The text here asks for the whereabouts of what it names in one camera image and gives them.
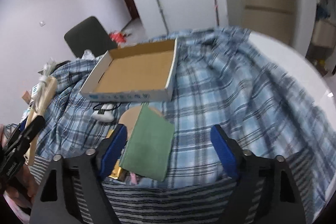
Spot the yellow blue packet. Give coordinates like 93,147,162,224
106,129,129,183

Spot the black pink hair tie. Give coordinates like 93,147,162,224
128,171,140,185

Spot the green sponge cloth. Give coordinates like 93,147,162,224
120,105,175,182

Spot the beige round powder puff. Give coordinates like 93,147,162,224
118,105,164,135

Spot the white cable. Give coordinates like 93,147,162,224
37,62,57,98

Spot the person left hand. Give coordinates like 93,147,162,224
1,163,39,209

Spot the striped grey cloth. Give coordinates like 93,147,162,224
28,150,305,224

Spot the clear plastic bag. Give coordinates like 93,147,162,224
81,50,96,60

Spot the cardboard tray box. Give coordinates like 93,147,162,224
80,39,178,102

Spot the blue plaid shirt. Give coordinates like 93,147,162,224
4,26,332,222

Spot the black chair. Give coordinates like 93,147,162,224
64,16,118,57

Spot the red plastic bag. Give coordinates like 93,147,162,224
109,31,131,44

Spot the wall light switch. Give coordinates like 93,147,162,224
39,21,46,27

